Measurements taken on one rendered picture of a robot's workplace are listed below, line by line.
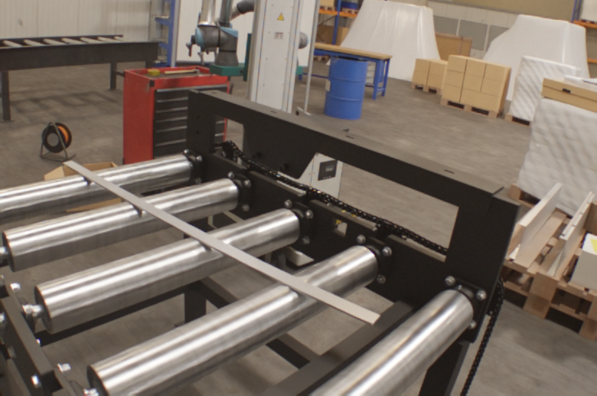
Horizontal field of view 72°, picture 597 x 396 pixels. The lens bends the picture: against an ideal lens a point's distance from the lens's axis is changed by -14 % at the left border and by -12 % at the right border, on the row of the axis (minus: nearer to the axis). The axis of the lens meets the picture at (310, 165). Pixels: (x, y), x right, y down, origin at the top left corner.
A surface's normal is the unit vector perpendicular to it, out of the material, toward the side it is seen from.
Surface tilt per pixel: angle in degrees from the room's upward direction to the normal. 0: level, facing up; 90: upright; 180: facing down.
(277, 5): 90
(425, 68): 90
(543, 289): 90
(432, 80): 90
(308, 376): 0
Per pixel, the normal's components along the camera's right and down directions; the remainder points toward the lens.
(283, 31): 0.68, 0.31
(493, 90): -0.58, 0.19
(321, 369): 0.12, -0.94
